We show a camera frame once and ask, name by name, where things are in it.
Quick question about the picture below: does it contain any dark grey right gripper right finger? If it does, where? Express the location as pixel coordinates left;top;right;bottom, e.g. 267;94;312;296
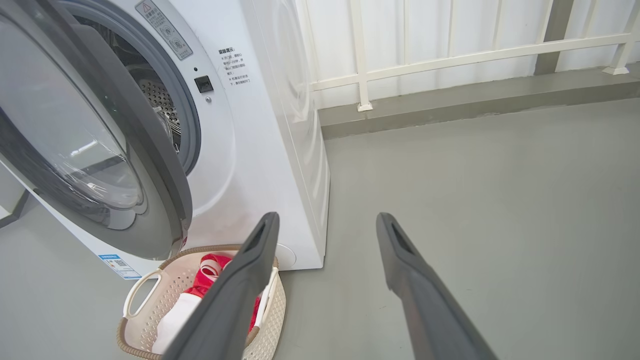
376;212;498;360

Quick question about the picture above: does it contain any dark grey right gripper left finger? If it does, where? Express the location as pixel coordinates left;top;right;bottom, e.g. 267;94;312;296
162;212;281;360

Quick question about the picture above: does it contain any red cloth garment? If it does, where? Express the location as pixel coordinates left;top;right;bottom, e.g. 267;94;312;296
151;253;262;355

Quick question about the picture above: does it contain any cream perforated laundry basket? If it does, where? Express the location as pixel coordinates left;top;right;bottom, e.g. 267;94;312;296
116;245;287;360

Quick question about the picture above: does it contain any white front-load washing machine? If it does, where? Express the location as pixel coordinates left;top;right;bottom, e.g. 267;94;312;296
0;0;331;281

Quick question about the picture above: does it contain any blue energy label sticker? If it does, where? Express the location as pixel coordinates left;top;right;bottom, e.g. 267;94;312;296
98;254;142;280

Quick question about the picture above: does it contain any white metal railing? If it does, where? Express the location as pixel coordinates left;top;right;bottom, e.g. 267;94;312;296
295;0;640;112

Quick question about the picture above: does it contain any grey warning sticker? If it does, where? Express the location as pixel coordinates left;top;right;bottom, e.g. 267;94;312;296
135;0;193;61

